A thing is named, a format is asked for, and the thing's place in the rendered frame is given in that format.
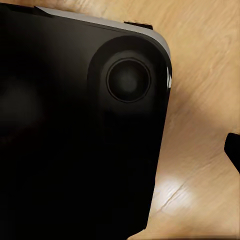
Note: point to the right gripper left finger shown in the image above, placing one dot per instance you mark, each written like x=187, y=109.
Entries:
x=12, y=149

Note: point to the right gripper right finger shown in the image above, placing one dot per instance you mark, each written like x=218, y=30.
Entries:
x=232, y=149

